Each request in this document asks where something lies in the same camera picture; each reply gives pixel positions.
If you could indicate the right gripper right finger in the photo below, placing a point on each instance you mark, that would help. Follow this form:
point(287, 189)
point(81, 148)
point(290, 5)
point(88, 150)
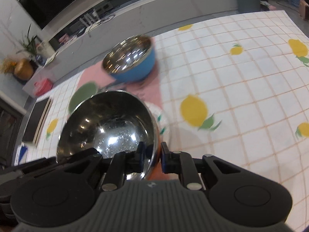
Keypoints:
point(165, 158)

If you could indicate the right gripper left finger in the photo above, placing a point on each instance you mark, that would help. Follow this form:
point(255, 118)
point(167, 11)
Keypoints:
point(139, 157)

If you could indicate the orange steel bowl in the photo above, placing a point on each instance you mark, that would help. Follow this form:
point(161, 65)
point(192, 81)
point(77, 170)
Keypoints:
point(112, 122)

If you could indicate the green ceramic bowl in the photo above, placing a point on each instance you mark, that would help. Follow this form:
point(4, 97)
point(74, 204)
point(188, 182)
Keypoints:
point(86, 91)

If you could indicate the blue steel bowl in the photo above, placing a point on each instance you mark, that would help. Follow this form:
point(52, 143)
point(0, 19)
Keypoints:
point(130, 60)

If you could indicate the clear patterned glass plate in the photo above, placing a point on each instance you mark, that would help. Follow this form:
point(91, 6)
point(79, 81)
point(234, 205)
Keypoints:
point(161, 118)

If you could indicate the lemon checkered tablecloth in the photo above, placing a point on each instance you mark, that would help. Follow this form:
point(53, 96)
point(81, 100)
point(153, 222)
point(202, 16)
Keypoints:
point(237, 87)

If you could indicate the black book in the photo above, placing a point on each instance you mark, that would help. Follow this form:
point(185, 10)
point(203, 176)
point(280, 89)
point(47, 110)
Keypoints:
point(36, 121)

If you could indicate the pink plastic basket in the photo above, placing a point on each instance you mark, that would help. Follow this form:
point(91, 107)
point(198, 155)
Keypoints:
point(42, 87)

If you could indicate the gold vase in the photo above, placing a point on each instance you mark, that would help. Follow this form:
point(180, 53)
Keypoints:
point(23, 70)

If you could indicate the potted plant blue vase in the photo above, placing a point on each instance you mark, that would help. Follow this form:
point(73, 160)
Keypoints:
point(28, 45)

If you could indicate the pink space heater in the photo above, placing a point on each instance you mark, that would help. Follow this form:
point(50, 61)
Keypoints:
point(304, 10)

